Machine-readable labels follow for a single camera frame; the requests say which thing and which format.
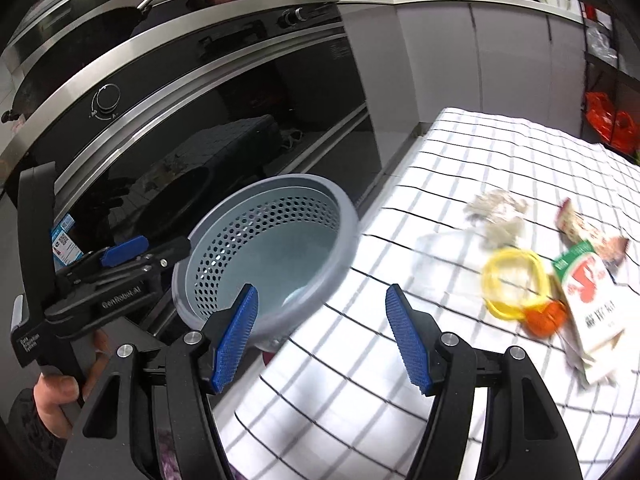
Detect black integrated stove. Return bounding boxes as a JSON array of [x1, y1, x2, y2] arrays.
[[0, 0, 383, 311]]

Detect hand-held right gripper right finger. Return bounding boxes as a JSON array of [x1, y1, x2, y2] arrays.
[[385, 284, 583, 480]]

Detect white green milk carton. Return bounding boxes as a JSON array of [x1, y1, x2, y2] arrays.
[[551, 240, 628, 386]]

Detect clear plastic bags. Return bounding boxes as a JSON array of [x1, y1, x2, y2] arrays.
[[586, 25, 621, 66]]

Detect black wok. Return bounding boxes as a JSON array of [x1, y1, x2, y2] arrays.
[[75, 0, 166, 41]]

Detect orange crumpled wrapper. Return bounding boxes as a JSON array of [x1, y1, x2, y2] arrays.
[[522, 300, 568, 337]]

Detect white checkered tablecloth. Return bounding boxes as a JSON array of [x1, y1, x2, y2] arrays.
[[212, 106, 640, 480]]

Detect crumpled snack wrapper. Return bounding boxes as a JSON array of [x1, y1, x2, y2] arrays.
[[556, 197, 630, 266]]

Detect person's left forearm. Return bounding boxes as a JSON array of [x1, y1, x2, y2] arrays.
[[2, 387, 68, 480]]

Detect grey kitchen cabinet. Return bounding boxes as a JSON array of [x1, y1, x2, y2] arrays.
[[337, 0, 588, 181]]

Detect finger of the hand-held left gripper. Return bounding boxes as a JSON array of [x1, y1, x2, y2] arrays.
[[59, 238, 150, 281], [75, 236, 193, 291]]

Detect yellow plastic lid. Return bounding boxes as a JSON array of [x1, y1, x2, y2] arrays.
[[481, 247, 551, 322]]

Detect black metal shelf rack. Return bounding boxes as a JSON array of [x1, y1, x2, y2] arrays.
[[574, 0, 640, 161]]

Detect grey perforated plastic basket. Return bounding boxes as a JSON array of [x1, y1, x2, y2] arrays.
[[171, 173, 360, 353]]

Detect black oven knob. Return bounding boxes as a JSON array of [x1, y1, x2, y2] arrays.
[[92, 84, 122, 115]]

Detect blue sticker label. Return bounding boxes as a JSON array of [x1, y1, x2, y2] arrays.
[[50, 212, 81, 263]]

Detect crumpled white paper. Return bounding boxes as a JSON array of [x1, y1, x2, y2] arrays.
[[462, 190, 530, 250]]

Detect person's left hand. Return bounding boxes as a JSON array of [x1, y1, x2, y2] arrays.
[[32, 329, 112, 443]]

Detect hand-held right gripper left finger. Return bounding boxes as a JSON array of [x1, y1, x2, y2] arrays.
[[55, 284, 259, 480]]

